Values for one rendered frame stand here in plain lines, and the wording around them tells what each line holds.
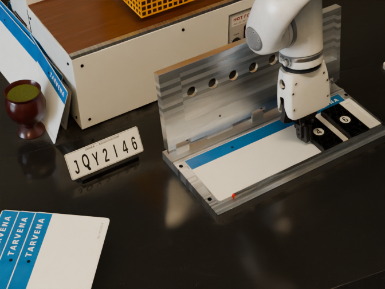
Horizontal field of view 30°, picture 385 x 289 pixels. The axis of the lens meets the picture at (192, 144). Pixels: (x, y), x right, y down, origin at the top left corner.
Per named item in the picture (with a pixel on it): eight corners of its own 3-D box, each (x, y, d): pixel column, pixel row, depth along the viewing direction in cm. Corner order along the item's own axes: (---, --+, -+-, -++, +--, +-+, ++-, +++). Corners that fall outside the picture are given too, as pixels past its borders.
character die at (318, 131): (323, 153, 145) (324, 149, 144) (294, 127, 151) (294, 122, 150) (342, 145, 147) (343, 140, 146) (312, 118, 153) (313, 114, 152)
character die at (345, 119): (350, 141, 148) (351, 136, 147) (320, 114, 154) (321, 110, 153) (369, 132, 149) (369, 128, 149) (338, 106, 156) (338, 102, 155)
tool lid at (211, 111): (157, 75, 133) (153, 71, 134) (169, 157, 144) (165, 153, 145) (341, 6, 150) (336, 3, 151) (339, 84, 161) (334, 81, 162)
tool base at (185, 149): (217, 223, 134) (217, 210, 132) (162, 158, 147) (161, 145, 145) (392, 138, 151) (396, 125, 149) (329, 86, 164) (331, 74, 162)
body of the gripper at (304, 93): (291, 73, 132) (294, 125, 138) (334, 55, 136) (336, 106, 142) (267, 60, 138) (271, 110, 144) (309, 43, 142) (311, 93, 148)
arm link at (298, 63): (294, 63, 131) (295, 77, 133) (332, 47, 134) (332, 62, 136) (267, 49, 137) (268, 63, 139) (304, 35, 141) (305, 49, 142)
